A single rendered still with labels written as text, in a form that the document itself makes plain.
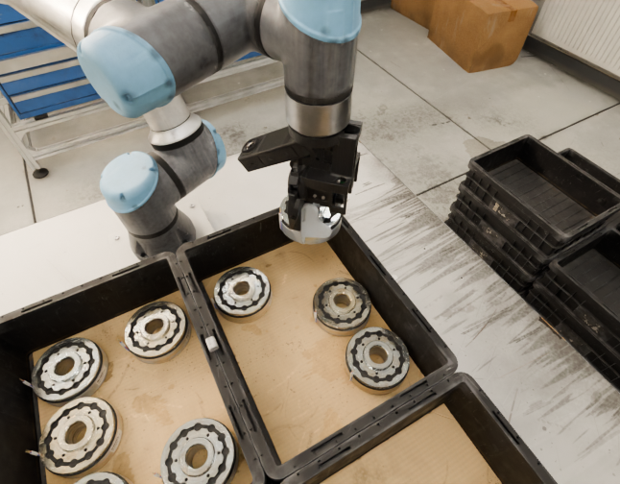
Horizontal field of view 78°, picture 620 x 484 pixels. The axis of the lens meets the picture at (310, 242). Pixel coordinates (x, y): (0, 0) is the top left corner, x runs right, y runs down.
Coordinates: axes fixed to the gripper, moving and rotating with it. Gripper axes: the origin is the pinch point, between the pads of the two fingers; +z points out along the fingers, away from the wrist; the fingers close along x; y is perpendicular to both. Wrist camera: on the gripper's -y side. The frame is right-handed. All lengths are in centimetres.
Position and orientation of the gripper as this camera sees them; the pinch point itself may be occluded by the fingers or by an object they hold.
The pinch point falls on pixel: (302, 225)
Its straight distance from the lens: 61.9
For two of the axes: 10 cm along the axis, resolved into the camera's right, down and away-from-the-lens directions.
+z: 0.0, 6.1, 7.9
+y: 9.6, 2.3, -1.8
